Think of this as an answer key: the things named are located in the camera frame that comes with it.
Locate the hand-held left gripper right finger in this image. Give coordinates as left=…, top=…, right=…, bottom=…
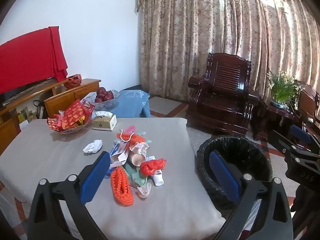
left=209, top=150, right=294, bottom=240

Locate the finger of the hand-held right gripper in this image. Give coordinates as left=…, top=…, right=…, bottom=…
left=289, top=124, right=313, bottom=145
left=268, top=129, right=320, bottom=161

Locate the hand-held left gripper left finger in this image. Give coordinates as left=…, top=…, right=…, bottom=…
left=27, top=151, right=111, bottom=240

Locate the long orange foam net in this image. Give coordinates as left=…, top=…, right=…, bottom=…
left=110, top=167, right=134, bottom=207

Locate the white tissue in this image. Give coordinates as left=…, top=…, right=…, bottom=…
left=83, top=139, right=103, bottom=154

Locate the black bagged trash bin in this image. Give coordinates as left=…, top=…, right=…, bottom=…
left=196, top=135, right=273, bottom=212

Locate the white and blue carton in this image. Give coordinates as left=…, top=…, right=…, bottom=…
left=109, top=141, right=133, bottom=167

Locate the green glove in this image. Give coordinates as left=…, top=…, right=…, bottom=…
left=124, top=164, right=150, bottom=188

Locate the brown paper cup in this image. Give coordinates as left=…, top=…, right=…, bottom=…
left=130, top=152, right=147, bottom=167

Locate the white face mask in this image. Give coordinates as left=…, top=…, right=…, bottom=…
left=136, top=182, right=152, bottom=198

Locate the white ruffled foam net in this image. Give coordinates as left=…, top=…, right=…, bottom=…
left=129, top=142, right=149, bottom=153

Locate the orange net with white cord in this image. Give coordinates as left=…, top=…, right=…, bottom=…
left=116, top=129, right=146, bottom=143

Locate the red plastic bag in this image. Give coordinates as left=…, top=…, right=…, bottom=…
left=140, top=158, right=167, bottom=176

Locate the dark wooden side table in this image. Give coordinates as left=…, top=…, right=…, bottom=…
left=251, top=97, right=300, bottom=140

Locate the dark wooden armchair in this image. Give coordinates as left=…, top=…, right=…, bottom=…
left=187, top=52, right=260, bottom=137
left=292, top=80, right=320, bottom=150

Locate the potted green plant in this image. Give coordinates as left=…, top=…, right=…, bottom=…
left=266, top=70, right=304, bottom=109

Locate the glass snack bowl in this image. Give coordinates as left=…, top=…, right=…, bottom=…
left=47, top=119, right=92, bottom=135

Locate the beige tissue box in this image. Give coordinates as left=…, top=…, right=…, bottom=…
left=92, top=111, right=117, bottom=131

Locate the large red leaf-print packet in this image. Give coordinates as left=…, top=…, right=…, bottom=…
left=61, top=99, right=87, bottom=130

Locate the small red dotted packet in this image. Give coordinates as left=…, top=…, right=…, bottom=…
left=47, top=117, right=63, bottom=132

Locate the red packet with white panel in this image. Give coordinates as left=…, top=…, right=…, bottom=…
left=82, top=100, right=96, bottom=120

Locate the glass fruit bowl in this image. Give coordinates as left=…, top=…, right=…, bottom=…
left=84, top=89, right=122, bottom=111

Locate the blue covered stool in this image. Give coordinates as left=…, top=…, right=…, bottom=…
left=110, top=89, right=150, bottom=118

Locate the light wooden cabinet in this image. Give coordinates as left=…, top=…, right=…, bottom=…
left=0, top=78, right=102, bottom=155

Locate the red woven basket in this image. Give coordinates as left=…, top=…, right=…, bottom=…
left=64, top=74, right=82, bottom=88

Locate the black television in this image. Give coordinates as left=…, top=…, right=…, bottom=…
left=0, top=79, right=54, bottom=105

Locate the red cloth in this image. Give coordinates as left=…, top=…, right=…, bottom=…
left=0, top=26, right=68, bottom=94

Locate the patterned beige curtain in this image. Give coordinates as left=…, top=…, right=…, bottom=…
left=136, top=0, right=320, bottom=113

